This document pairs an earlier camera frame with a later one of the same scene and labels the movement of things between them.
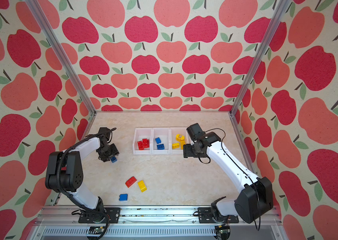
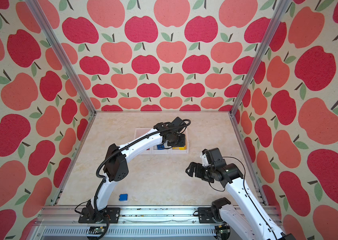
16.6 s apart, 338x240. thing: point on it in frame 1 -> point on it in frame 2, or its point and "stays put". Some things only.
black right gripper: x=186 y=152 -> x=198 y=167
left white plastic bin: x=141 y=133 stays put
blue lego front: x=123 y=197 stays put
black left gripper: x=115 y=151 -> x=182 y=143
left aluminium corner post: x=67 y=62 stays put
